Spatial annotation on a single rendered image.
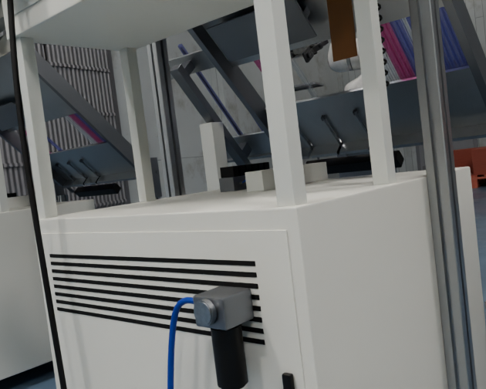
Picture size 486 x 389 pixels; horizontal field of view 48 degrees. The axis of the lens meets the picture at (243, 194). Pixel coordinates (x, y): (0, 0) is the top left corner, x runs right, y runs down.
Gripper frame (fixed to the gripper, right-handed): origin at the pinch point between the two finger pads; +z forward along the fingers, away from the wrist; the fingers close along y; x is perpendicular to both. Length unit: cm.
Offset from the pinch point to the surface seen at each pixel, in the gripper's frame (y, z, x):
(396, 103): 23.7, -1.7, 20.6
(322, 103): 2.1, -0.9, 16.0
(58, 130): -368, -130, 59
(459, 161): -205, -535, 437
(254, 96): -19.1, 0.6, 8.1
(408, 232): 49, 59, 12
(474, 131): 41, -1, 33
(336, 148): -1.1, -1.7, 32.9
